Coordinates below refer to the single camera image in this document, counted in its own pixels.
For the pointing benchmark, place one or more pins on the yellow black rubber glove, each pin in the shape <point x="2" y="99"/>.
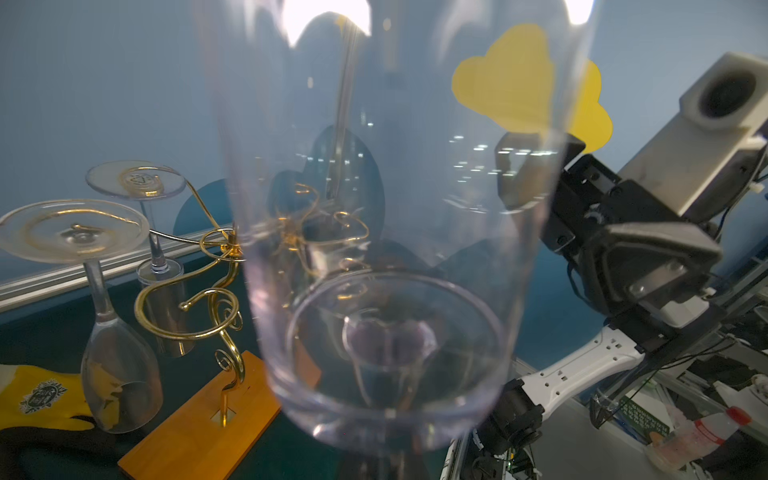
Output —
<point x="46" y="409"/>

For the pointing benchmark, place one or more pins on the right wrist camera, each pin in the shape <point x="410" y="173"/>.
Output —
<point x="718" y="116"/>

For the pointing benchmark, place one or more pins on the orange wooden rack base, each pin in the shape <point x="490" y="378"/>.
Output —
<point x="204" y="438"/>

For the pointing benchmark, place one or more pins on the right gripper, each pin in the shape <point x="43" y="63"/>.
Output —
<point x="622" y="245"/>

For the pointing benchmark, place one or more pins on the clear plastic bottle red cap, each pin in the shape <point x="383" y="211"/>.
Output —
<point x="694" y="440"/>

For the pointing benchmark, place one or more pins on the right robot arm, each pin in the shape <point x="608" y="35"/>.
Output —
<point x="631" y="345"/>

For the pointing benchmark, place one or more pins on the clear flute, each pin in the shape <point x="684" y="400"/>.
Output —
<point x="390" y="167"/>
<point x="119" y="370"/>
<point x="145" y="183"/>

